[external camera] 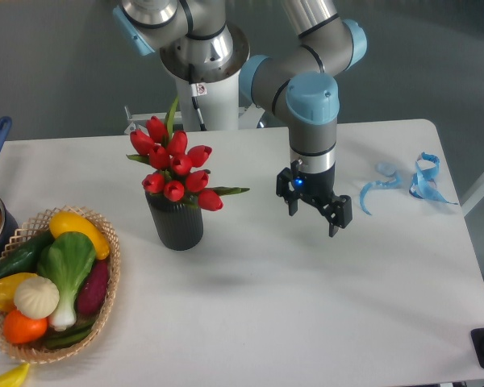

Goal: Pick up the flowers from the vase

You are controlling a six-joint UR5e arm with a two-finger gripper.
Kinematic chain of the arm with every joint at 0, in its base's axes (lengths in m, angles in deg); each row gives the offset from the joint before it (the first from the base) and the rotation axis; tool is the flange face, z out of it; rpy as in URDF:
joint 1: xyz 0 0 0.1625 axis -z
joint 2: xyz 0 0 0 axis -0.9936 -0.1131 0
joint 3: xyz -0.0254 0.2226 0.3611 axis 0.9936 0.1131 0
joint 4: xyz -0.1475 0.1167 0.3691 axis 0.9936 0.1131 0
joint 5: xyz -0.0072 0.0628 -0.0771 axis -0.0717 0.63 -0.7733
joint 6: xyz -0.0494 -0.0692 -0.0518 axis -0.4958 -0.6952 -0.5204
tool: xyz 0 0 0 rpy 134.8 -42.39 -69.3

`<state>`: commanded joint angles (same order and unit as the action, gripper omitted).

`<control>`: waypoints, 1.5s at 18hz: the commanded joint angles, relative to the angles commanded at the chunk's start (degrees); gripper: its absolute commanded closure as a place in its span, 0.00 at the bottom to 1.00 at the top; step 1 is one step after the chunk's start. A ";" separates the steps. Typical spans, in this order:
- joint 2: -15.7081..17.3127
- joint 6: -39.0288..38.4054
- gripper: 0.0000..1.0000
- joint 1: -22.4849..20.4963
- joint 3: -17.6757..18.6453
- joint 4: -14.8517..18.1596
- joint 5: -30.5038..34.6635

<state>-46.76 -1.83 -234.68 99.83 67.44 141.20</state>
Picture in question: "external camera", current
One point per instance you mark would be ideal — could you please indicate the blue plastic strip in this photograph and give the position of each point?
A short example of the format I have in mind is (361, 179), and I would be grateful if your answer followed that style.
(393, 179)

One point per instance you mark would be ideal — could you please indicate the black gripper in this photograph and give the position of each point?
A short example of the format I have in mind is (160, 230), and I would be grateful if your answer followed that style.
(293, 185)

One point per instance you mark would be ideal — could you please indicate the green bok choy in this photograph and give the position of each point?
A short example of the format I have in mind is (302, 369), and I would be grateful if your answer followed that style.
(67, 264)

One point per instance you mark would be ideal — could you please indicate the dark ribbed vase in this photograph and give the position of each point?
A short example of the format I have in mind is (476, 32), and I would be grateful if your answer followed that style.
(179, 226)

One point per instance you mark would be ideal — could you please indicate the yellow banana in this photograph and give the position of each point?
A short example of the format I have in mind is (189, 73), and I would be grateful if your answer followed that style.
(15, 377)

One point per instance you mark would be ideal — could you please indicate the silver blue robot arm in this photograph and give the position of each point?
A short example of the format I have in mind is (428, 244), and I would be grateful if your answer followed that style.
(299, 90)

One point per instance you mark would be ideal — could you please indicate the purple sweet potato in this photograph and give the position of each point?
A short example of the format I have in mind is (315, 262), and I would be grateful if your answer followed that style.
(93, 292)

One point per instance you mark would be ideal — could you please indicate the woven bamboo basket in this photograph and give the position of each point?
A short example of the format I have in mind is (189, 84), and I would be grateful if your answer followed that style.
(34, 352)

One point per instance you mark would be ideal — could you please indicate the red tulip bouquet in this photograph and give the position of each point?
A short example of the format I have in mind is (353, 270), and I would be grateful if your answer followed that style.
(178, 176)

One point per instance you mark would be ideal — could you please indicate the yellow bell pepper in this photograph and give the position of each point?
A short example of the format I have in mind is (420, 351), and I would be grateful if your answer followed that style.
(8, 286)

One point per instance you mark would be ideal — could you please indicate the blue crumpled plastic wrap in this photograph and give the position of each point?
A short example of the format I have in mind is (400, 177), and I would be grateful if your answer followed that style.
(423, 181)

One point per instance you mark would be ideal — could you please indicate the orange fruit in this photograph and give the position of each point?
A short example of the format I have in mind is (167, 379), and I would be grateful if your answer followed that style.
(19, 329)

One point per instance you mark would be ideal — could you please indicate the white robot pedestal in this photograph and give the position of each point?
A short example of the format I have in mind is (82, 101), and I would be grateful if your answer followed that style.
(205, 64)

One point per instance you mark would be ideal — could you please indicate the white steamed bun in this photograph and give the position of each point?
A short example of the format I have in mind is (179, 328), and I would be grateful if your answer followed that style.
(36, 297)

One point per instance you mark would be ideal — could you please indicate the dark green vegetable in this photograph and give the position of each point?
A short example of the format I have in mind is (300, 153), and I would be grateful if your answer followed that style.
(69, 337)

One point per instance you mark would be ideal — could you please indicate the green cucumber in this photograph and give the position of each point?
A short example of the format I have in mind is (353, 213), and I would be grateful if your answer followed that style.
(25, 257)

